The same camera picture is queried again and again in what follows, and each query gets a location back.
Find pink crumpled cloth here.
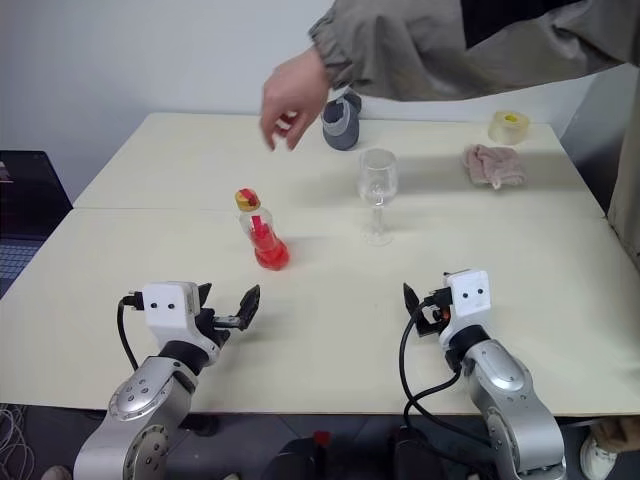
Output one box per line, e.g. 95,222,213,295
462,143,529,191

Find bottle with red liquid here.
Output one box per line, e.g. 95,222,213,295
238,202,292,272

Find clear wine glass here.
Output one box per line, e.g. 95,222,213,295
357,148,400,247

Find white floor cables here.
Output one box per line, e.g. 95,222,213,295
0,402,32,480

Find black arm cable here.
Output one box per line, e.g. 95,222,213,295
117,291,146,372
398,294,501,451

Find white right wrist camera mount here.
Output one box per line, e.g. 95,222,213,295
442,269,490,346

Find dark rounded shape red spot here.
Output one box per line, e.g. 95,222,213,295
259,429,351,480

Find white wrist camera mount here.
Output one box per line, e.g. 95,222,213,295
141,281,224,359
442,269,490,346

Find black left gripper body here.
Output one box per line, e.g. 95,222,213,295
197,307,245,352

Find white shoe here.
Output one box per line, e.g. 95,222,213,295
579,424,622,479

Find yellow red bottle cap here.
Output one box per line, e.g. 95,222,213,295
234,187,262,210

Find person bare hand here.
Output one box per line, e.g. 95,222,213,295
260,49,331,153

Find grey partition panel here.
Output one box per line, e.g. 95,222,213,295
549,67,629,221

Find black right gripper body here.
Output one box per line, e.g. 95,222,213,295
412,287,454,338

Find translucent tape roll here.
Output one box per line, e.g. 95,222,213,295
487,110,532,147

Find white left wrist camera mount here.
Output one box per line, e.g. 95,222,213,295
141,281,224,359

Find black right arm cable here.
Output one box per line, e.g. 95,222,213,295
398,294,501,451

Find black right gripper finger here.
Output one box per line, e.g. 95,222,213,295
402,282,422,318

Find black laptop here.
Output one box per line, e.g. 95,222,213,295
0,150,75,296

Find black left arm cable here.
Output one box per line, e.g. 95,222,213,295
117,291,146,372

